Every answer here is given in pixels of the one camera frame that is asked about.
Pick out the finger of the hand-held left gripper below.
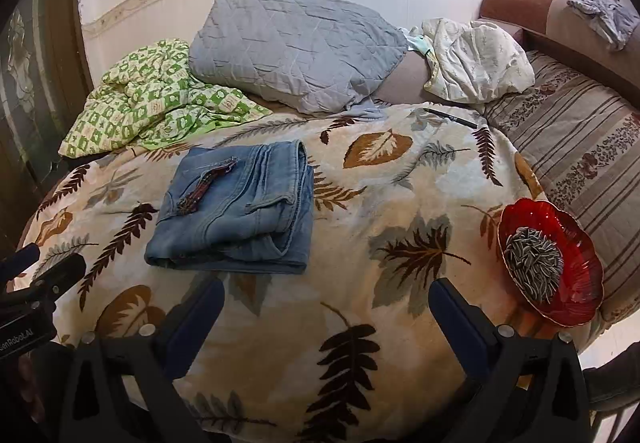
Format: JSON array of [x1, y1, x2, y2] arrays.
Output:
[[0, 243, 42, 284], [31, 252, 87, 301]]

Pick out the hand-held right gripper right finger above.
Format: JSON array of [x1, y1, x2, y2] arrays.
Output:
[[428, 277, 596, 443]]

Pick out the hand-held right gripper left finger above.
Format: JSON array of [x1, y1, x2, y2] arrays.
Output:
[[60, 277, 226, 443]]

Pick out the blue denim pants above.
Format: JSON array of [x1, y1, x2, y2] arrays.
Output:
[[145, 140, 316, 274]]

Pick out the pile of sunflower seeds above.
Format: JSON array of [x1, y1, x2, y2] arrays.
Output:
[[502, 227, 565, 306]]

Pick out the red glass bowl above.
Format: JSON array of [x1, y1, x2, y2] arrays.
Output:
[[497, 197, 605, 328]]

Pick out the leaf print blanket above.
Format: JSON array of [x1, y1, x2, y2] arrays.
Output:
[[20, 102, 601, 443]]

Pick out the green patterned blanket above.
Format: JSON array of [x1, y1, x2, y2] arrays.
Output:
[[59, 38, 273, 159]]

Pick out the black pen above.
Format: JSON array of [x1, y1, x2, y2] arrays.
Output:
[[424, 107, 479, 129]]

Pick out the striped floral sofa cushion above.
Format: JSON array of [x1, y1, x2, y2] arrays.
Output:
[[485, 50, 640, 324]]

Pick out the brown bolster cushion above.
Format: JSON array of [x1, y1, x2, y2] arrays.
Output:
[[372, 50, 436, 105]]

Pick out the cream floral cloth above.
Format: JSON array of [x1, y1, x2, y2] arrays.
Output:
[[422, 17, 536, 104]]

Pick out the light blue cloth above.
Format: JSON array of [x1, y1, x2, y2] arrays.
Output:
[[400, 27, 432, 56]]

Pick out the grey quilted pillow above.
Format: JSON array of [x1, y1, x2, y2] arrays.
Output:
[[187, 0, 408, 115]]

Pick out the brown sofa armrest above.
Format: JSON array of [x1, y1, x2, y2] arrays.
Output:
[[479, 0, 640, 111]]

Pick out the grey crumpled cloth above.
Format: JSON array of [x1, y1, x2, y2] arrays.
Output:
[[566, 0, 640, 51]]

